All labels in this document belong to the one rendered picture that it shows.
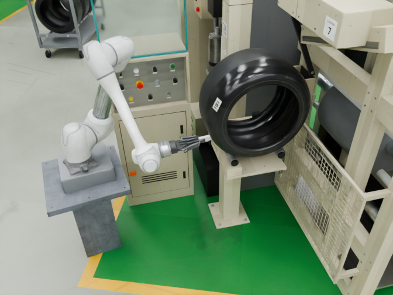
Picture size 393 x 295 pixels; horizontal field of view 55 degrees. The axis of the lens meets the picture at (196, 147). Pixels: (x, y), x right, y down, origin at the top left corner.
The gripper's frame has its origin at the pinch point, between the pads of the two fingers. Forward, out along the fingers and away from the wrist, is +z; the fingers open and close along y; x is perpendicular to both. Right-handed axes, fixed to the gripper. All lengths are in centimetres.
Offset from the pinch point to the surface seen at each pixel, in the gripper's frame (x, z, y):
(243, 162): 24.5, 20.7, -0.7
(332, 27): -63, 54, -30
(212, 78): -32.8, 10.0, 5.8
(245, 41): -39, 35, 26
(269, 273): 106, 25, -28
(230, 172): 19.7, 9.4, -11.4
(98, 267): 92, -89, 5
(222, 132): -10.6, 7.9, -12.1
